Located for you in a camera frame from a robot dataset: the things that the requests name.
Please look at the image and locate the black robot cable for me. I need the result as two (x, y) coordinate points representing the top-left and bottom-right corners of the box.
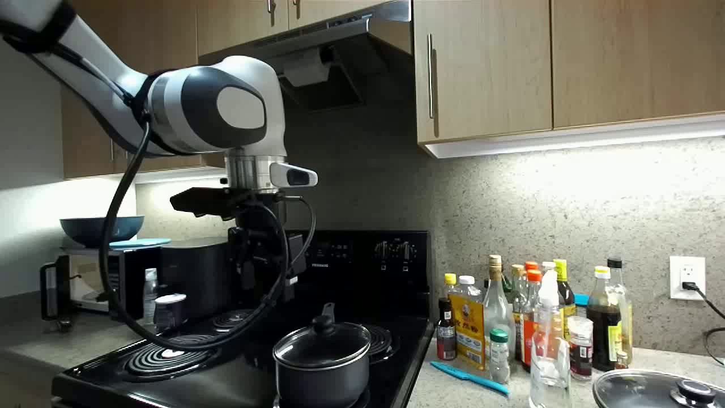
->
(98, 120), (319, 354)

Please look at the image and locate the blue bowl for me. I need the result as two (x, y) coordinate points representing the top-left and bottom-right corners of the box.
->
(59, 214), (147, 251)

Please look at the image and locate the blue cap bottle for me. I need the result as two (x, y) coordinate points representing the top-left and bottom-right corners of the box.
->
(567, 292), (598, 380)

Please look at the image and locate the orange cap sauce bottle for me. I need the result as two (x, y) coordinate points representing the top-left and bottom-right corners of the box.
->
(520, 260), (543, 371)

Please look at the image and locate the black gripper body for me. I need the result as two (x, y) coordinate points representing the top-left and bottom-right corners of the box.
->
(226, 198), (310, 278)

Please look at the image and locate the black microwave oven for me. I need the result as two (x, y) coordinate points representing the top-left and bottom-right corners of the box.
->
(38, 244), (161, 326)

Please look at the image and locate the steel range hood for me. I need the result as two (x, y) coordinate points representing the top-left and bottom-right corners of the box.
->
(197, 0), (417, 109)

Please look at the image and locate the wooden cabinet with bar handle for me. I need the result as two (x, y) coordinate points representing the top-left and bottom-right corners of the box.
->
(413, 0), (725, 148)

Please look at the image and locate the clear plastic container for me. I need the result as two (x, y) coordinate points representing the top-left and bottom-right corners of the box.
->
(526, 332), (575, 408)

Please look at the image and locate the black cap clear bottle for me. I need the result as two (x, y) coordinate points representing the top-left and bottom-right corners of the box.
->
(605, 256), (636, 371)

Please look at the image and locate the small yellow cap bottle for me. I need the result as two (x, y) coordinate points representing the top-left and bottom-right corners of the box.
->
(435, 273), (460, 363)

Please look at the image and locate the clear glass bottle with cork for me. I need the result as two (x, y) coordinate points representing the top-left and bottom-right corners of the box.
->
(483, 251), (516, 359)

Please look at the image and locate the large pan lid with knob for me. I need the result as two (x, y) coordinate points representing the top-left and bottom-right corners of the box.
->
(590, 367), (725, 408)

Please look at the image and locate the glass pot lid black knob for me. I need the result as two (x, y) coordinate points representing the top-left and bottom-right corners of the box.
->
(270, 301), (377, 375)

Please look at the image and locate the under cabinet light strip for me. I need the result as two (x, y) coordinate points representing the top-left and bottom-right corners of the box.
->
(420, 111), (725, 160)

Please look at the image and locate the black air fryer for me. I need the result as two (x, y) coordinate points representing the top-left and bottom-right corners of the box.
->
(157, 239), (245, 321)

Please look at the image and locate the dark jar white lid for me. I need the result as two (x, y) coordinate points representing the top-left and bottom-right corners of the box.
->
(153, 292), (191, 336)

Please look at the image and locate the black electric stove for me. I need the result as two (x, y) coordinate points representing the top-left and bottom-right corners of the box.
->
(51, 230), (438, 408)

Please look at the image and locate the soy sauce bottle yellow cap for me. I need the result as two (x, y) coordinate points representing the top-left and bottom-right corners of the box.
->
(585, 264), (626, 375)

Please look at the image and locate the white plastic squeeze bottle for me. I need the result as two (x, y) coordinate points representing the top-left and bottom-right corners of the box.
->
(532, 260), (567, 359)

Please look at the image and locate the white wall outlet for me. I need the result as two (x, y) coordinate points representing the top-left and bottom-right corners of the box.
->
(667, 254), (709, 304)

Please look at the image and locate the dark oil bottle yellow cap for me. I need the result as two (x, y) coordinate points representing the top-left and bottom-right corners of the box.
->
(554, 256), (579, 343)

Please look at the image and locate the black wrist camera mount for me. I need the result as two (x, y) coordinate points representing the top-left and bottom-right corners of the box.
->
(167, 186), (258, 222)

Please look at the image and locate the teal spatula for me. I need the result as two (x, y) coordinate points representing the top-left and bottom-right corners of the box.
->
(429, 359), (513, 400)

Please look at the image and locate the black power cord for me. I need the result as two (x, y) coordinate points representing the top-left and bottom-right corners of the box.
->
(679, 278), (725, 369)

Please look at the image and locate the small green cap jar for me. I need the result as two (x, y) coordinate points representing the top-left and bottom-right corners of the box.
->
(488, 326), (515, 388)

